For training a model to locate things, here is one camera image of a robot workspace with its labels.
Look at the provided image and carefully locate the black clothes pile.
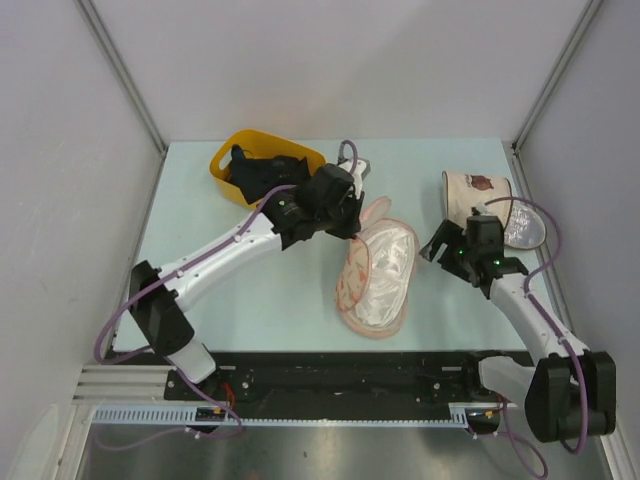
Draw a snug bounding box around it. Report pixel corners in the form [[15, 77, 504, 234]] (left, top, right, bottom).
[[228, 144, 311, 204]]

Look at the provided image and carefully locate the pink tulip mesh laundry bag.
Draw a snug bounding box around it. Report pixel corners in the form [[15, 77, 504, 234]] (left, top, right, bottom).
[[335, 196, 419, 339]]

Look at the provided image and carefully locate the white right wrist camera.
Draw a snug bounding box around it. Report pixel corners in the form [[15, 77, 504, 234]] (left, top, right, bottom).
[[471, 204, 498, 222]]

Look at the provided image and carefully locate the beige fabric storage bag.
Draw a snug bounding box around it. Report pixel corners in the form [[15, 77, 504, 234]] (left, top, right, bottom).
[[442, 171, 547, 250]]

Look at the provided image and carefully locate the white slotted cable duct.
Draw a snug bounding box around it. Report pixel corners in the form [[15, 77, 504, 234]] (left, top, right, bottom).
[[92, 402, 500, 428]]

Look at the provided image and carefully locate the white satin bra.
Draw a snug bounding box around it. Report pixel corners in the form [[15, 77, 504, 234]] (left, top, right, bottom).
[[352, 218, 419, 337]]

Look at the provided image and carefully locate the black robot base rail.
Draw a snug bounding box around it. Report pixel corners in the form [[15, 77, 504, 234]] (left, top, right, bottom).
[[102, 346, 522, 421]]

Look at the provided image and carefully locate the yellow plastic basket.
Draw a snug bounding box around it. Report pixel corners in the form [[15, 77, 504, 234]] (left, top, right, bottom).
[[209, 129, 326, 210]]

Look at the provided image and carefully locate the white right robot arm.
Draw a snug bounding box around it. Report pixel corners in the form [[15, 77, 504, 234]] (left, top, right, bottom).
[[420, 215, 616, 443]]

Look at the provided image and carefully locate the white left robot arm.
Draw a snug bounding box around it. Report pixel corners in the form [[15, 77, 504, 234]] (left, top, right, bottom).
[[126, 159, 370, 400]]

